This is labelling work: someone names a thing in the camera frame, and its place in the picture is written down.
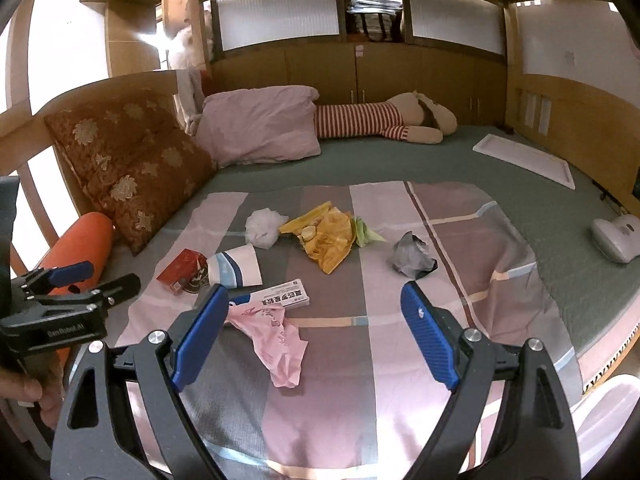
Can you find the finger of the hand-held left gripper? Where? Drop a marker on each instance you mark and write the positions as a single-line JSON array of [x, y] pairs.
[[100, 297], [70, 272]]

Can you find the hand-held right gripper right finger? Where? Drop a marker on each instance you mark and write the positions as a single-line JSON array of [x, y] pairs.
[[430, 340]]

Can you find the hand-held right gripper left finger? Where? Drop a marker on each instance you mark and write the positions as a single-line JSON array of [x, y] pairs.
[[200, 335]]

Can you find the red cigarette pack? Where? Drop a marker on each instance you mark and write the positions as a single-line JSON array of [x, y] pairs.
[[180, 270]]

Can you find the pink plastic bag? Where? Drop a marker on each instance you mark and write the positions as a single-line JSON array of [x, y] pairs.
[[280, 345]]

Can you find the white plastic bin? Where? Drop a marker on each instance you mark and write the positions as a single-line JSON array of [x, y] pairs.
[[610, 420]]

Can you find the person's left hand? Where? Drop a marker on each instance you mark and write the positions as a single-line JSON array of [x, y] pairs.
[[27, 390]]

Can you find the orange carrot plush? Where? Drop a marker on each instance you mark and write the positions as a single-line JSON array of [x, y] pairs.
[[80, 240]]

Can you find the white blue paper cup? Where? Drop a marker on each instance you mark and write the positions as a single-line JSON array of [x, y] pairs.
[[237, 265]]

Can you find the grey crumpled plastic bag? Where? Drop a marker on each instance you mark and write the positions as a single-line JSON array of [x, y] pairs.
[[412, 257]]

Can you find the white blue medicine box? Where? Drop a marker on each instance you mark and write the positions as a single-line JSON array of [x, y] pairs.
[[280, 295]]

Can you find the pink grey patchwork blanket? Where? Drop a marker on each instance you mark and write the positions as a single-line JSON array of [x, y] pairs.
[[350, 385]]

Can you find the green paper wrapper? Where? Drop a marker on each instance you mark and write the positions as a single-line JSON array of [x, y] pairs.
[[366, 232]]

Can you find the white crumpled plastic bag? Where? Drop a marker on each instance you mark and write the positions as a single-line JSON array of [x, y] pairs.
[[265, 227]]

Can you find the brown floral cushion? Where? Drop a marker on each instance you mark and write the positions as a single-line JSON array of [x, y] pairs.
[[130, 160]]

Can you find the yellow plastic bag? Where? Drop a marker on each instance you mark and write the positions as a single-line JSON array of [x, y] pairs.
[[325, 240]]

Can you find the green bed sheet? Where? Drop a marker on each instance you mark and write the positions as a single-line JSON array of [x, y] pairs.
[[450, 165]]

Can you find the wooden headboard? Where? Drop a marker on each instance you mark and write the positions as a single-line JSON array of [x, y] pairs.
[[125, 80]]

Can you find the white rectangular tray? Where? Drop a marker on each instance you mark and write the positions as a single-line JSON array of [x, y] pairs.
[[525, 160]]

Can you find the white handheld vacuum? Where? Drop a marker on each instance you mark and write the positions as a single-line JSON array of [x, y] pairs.
[[615, 240]]

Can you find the white hanging cloth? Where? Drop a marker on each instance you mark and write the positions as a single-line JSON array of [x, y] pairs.
[[187, 90]]

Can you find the pink pillow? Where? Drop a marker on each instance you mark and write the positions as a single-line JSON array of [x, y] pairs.
[[260, 125]]

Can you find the striped plush toy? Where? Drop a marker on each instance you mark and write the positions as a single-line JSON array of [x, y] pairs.
[[355, 120]]

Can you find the wooden footboard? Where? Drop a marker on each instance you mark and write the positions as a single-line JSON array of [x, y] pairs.
[[585, 110]]

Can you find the frosted glass panel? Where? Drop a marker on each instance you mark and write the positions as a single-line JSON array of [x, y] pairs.
[[455, 15], [280, 15]]

